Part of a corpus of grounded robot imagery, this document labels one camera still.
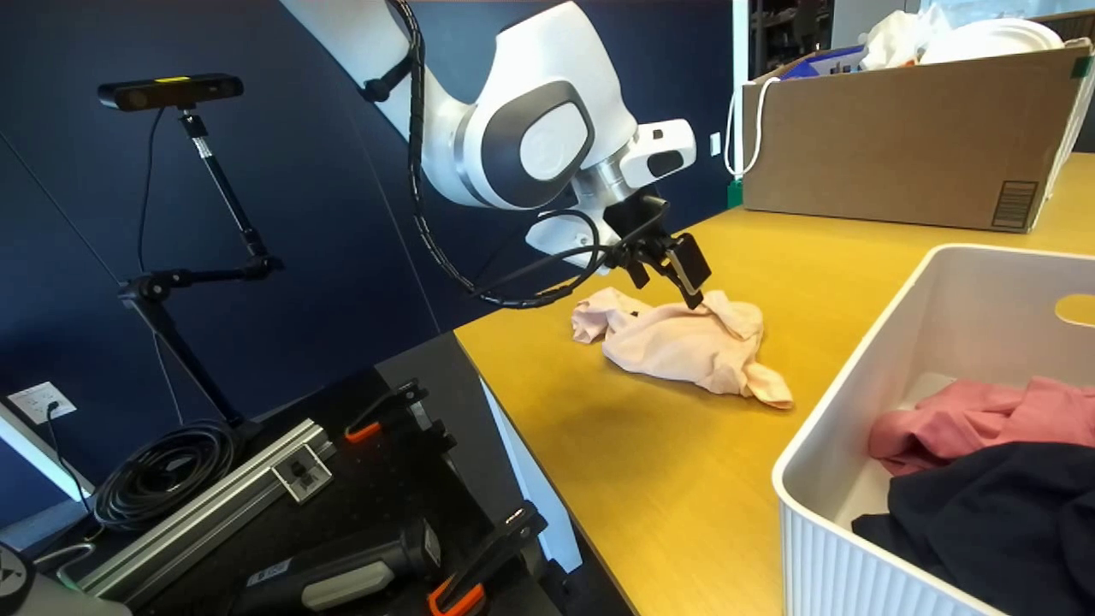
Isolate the white cord handle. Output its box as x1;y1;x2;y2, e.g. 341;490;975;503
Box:
722;71;783;183

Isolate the dark navy cloth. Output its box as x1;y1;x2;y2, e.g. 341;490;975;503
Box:
847;440;1095;616

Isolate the cream printed t-shirt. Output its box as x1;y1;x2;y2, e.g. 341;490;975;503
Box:
569;285;798;410

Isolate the black orange bar clamp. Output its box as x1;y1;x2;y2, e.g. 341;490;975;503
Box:
340;378;455;452
422;500;550;616

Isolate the aluminium extrusion rail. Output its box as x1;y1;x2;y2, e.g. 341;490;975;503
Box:
73;416;340;603

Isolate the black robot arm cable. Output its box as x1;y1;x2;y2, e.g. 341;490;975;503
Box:
385;0;609;310

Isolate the white cloth bag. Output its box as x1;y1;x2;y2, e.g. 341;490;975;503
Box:
860;6;1067;71

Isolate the brown cardboard box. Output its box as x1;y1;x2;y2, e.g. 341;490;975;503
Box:
738;37;1095;237

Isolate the coiled black cable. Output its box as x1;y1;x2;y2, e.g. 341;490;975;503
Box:
88;422;243;535

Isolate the blue flat item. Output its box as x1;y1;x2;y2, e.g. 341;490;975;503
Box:
781;45;869;82

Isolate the black articulated camera stand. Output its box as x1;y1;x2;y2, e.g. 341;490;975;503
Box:
116;106;286;432

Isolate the black stereo camera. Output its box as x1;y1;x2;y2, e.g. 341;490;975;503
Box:
95;71;245;114

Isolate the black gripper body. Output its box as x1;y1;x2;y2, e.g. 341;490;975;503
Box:
601;190;677;286

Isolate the white plastic bin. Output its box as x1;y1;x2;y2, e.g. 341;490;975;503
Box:
771;240;1095;616

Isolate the silver metal frame bar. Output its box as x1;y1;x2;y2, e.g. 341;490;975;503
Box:
0;404;95;507

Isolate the white wall outlet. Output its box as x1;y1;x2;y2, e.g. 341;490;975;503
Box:
4;375;80;426

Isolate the pink cloth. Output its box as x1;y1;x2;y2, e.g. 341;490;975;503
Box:
866;373;1095;478

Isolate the black grey handle tool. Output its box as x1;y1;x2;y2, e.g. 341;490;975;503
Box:
231;517;446;616

